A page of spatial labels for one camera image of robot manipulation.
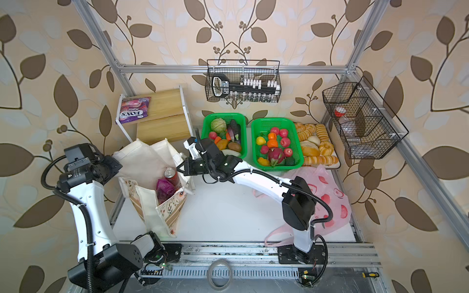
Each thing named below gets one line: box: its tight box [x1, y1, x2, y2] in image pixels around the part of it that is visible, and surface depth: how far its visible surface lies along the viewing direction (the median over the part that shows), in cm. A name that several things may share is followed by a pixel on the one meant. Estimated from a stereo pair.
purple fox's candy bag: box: [118, 96, 152, 124], surface depth 82 cm
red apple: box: [280, 136, 291, 148], surface depth 110 cm
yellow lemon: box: [256, 136, 267, 146], surface depth 110 cm
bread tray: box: [294, 121, 341, 170], surface depth 107 cm
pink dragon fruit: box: [268, 147, 286, 168], surface depth 97 cm
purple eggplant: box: [226, 119, 242, 145], surface depth 114 cm
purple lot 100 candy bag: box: [156, 178, 176, 205], surface depth 83 cm
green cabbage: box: [210, 117, 227, 134], surface depth 114 cm
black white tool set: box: [211, 73, 281, 99], surface depth 85 cm
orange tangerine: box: [267, 139, 278, 149], surface depth 109 cm
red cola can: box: [163, 166, 182, 192], surface depth 88 cm
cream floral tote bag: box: [112, 137, 172, 238], surface depth 74 cm
